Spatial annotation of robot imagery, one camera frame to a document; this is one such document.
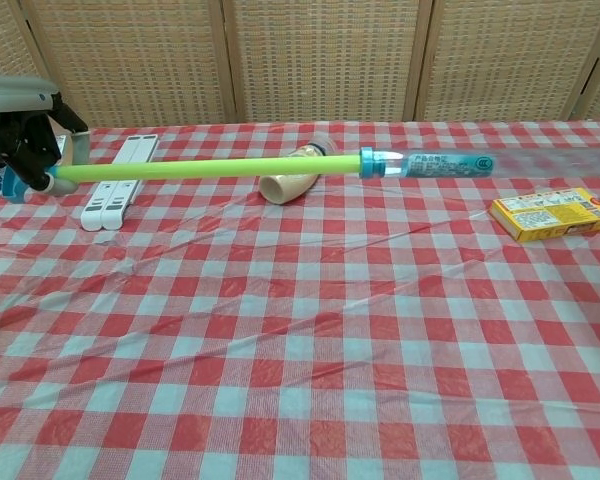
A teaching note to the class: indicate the beige mayonnaise squeeze bottle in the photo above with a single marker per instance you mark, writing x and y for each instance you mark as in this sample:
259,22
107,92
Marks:
285,190

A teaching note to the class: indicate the red white checkered tablecloth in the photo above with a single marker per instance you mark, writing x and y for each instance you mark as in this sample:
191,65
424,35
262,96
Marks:
300,360

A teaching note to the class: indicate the long green water squirter tube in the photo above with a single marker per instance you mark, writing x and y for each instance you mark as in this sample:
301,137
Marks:
205,169

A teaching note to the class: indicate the white folded laptop stand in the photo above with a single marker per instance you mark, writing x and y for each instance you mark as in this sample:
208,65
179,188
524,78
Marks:
107,205

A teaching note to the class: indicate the yellow cardboard box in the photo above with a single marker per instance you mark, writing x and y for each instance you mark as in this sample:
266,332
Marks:
550,212

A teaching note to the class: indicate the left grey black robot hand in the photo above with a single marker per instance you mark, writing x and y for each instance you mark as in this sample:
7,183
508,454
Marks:
20,140

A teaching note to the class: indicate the wicker wooden folding screen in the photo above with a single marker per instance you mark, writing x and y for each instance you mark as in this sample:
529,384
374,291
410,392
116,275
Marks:
320,60

